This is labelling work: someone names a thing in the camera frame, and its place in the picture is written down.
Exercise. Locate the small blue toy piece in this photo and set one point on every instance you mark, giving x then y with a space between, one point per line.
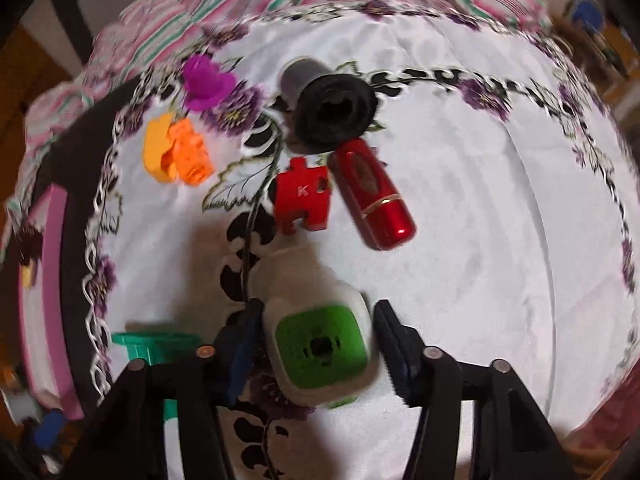
47 427

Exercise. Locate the red puzzle piece toy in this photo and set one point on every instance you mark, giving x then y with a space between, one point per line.
300 195

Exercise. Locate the white floral tablecloth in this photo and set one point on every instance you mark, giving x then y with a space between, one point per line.
475 210

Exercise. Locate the blue container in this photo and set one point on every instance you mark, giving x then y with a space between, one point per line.
587 12

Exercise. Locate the white and green toy device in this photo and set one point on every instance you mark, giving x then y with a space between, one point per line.
320 345

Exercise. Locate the orange toy block with holes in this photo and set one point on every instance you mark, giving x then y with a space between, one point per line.
191 155

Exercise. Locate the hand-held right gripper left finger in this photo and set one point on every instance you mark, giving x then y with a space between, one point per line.
240 357

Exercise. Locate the teal plastic toy stand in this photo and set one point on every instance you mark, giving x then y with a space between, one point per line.
160 345

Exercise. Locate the red glossy lipstick case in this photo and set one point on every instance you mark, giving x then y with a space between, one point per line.
375 195

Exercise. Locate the purple plastic toy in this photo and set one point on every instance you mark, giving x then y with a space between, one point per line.
205 85

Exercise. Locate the black and grey cylinder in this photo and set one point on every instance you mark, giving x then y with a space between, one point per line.
330 110

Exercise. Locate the pink rimmed white tray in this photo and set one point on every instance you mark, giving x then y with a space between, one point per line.
35 335

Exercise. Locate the yellow toy slice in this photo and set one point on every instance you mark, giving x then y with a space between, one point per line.
155 150

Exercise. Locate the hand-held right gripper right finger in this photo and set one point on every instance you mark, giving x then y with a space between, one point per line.
396 360

